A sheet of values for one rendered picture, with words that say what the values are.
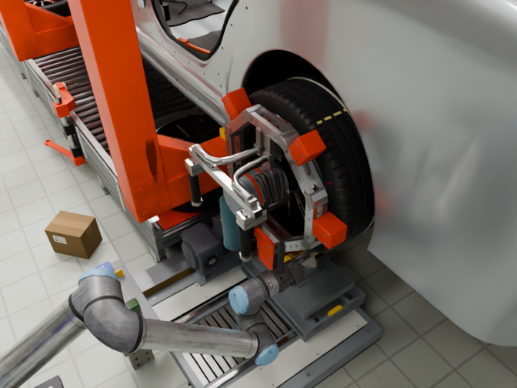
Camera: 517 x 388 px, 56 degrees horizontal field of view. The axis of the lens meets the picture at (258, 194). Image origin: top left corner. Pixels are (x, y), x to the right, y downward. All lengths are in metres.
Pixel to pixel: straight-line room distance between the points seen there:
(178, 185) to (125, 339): 0.93
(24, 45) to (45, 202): 1.11
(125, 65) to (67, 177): 1.75
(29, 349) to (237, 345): 0.62
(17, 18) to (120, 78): 1.97
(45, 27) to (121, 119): 1.99
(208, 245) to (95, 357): 0.74
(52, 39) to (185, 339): 2.72
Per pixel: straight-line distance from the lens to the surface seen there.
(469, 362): 2.48
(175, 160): 2.12
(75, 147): 3.37
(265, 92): 1.76
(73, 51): 4.47
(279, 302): 2.33
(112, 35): 1.77
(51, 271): 2.89
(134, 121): 1.92
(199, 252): 2.20
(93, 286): 1.50
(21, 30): 3.75
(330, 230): 1.60
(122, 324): 1.43
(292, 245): 1.84
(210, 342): 1.59
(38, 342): 1.62
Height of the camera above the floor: 2.03
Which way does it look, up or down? 42 degrees down
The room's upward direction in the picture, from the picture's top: 2 degrees counter-clockwise
